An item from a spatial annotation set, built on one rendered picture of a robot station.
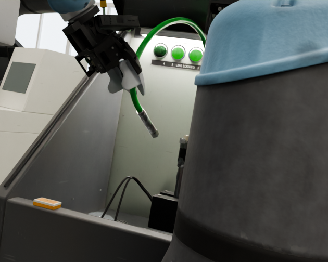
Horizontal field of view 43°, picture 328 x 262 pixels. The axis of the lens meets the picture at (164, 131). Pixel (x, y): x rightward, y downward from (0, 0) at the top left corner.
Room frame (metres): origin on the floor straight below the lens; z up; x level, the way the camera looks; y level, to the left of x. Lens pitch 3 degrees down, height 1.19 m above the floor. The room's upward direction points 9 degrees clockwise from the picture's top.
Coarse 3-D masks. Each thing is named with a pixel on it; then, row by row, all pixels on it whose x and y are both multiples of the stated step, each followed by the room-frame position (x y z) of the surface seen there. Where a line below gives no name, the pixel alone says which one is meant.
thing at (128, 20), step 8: (96, 16) 0.84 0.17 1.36; (104, 16) 0.85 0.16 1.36; (112, 16) 0.86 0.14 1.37; (120, 16) 0.88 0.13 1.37; (128, 16) 0.90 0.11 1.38; (136, 16) 0.91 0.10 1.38; (104, 24) 0.85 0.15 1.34; (112, 24) 0.86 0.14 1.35; (120, 24) 0.88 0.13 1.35; (128, 24) 0.89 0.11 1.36; (136, 24) 0.91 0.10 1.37
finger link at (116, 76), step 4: (116, 68) 0.91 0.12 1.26; (108, 72) 0.90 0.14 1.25; (112, 72) 0.91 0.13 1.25; (116, 72) 0.91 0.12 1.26; (120, 72) 0.91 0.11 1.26; (112, 76) 0.90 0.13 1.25; (116, 76) 0.91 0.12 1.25; (120, 76) 0.92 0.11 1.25; (112, 80) 0.90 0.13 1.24; (116, 80) 0.91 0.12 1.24; (120, 80) 0.92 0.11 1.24; (108, 84) 0.90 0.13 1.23; (112, 84) 0.90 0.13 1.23; (116, 84) 0.91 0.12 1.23; (120, 84) 0.92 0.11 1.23; (108, 88) 0.90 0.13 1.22; (112, 88) 0.90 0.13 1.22; (116, 88) 0.91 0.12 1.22; (120, 88) 0.92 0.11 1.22; (112, 92) 0.90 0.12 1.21; (116, 92) 0.91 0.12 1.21; (136, 92) 0.93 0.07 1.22
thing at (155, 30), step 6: (174, 18) 1.01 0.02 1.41; (180, 18) 1.03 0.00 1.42; (186, 18) 1.05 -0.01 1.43; (162, 24) 0.97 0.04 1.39; (168, 24) 0.99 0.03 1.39; (192, 24) 1.08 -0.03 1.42; (156, 30) 0.95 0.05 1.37; (198, 30) 1.11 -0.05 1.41; (150, 36) 0.94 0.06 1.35; (204, 36) 1.14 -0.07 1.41; (144, 42) 0.92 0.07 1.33; (204, 42) 1.15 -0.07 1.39; (138, 48) 0.92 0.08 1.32; (144, 48) 0.92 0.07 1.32; (204, 48) 1.17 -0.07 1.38; (138, 54) 0.91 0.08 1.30; (132, 90) 0.91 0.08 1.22; (132, 96) 0.92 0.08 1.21; (138, 102) 0.93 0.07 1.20; (138, 108) 0.94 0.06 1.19
